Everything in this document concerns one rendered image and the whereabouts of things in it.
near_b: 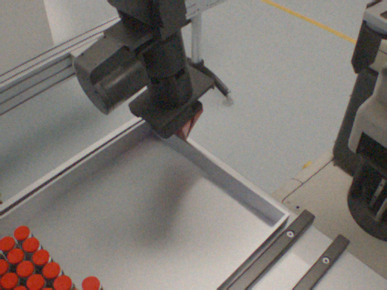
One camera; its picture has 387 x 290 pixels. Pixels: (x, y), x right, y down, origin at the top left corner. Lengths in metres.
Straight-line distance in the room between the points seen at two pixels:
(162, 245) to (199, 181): 0.11
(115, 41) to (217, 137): 1.47
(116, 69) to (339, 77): 2.01
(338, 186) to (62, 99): 1.42
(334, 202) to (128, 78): 1.04
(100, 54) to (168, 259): 0.26
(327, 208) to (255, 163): 0.54
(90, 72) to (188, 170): 0.25
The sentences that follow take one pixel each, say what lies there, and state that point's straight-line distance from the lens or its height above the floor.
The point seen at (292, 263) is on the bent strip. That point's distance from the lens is 0.53.
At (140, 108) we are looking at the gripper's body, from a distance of 0.53.
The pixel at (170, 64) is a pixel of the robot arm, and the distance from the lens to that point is 0.47.
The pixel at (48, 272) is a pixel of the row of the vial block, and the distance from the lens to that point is 0.49.
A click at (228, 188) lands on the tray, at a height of 0.88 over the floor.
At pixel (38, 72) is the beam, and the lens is 1.49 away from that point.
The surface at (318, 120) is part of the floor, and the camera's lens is 2.05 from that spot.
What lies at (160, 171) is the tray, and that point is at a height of 0.88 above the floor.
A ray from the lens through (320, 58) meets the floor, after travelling 2.48.
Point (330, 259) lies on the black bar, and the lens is 0.53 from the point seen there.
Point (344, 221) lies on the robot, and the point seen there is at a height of 0.28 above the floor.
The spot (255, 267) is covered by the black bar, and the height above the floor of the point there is 0.90.
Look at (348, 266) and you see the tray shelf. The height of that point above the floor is 0.88.
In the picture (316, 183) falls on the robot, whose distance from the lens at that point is 1.40.
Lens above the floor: 1.34
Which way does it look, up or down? 47 degrees down
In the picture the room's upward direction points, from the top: straight up
